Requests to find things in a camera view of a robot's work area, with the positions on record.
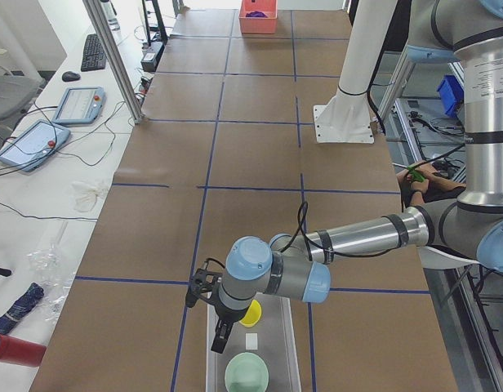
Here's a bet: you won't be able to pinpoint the clear plastic wrap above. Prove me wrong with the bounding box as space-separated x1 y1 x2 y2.
27 220 77 325

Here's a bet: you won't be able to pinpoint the clear plastic bin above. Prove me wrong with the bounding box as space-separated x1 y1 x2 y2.
206 293 301 391

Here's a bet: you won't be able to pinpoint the folded blue umbrella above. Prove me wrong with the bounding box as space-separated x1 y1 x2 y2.
0 283 44 335

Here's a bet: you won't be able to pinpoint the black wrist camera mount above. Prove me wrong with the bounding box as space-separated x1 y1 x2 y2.
185 268 222 308

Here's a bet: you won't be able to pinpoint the aluminium frame post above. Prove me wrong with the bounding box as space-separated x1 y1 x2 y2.
82 0 144 124

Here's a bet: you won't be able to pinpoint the black computer mouse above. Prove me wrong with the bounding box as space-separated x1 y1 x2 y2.
61 71 81 82

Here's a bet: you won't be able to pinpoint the black keyboard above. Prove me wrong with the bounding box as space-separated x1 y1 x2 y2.
81 33 107 72

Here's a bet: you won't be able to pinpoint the white crumpled tissue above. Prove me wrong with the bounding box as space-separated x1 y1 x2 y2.
71 181 109 212

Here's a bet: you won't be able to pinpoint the red bottle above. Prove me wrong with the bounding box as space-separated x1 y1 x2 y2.
0 334 47 368

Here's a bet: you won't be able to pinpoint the near teach pendant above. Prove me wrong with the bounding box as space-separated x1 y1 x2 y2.
0 120 71 172

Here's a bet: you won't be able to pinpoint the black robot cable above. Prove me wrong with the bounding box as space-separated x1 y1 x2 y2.
275 201 399 259

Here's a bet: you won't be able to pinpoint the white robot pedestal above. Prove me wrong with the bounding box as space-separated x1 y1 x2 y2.
314 0 398 144

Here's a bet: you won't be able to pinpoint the seated person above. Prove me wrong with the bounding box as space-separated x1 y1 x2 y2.
396 163 466 207

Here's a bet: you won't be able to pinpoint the teach pendant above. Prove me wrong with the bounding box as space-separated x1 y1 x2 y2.
52 87 105 126
0 120 71 172

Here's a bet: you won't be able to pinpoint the white paper label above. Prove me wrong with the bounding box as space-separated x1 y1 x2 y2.
245 333 258 350

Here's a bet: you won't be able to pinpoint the purple cloth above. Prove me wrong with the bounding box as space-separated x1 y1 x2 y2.
245 11 268 18

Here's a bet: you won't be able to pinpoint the blue storage bin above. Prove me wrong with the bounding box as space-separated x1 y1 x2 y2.
437 75 464 118

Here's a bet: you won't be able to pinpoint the pink plastic bin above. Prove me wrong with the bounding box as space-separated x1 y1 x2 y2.
238 0 278 34

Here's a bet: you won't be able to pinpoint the far teach pendant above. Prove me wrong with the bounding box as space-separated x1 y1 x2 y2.
52 87 105 126

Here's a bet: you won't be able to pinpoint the mint green bowl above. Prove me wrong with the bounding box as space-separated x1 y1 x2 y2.
225 352 269 392

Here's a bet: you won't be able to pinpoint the yellow cup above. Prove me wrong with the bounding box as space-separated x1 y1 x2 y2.
239 299 262 327

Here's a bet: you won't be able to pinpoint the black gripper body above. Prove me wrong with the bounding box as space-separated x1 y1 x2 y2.
215 312 235 341

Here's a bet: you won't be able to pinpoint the green handled scissors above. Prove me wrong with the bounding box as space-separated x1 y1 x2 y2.
407 166 425 182

